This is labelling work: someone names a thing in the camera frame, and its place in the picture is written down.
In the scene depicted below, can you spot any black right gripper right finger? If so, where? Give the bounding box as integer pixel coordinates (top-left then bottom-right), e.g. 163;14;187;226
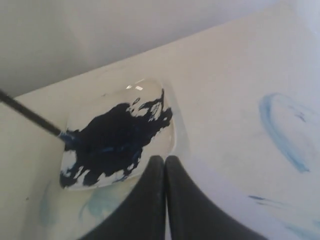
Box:
164;155;266;240

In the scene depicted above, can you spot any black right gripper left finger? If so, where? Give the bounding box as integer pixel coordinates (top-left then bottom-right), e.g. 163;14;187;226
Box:
81;155;166;240

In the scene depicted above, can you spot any black paintbrush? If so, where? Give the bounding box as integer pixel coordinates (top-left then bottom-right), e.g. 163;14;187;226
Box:
0;89;84;149

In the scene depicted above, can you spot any white square paint plate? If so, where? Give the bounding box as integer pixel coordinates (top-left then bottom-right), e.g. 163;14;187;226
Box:
59;79;176;190

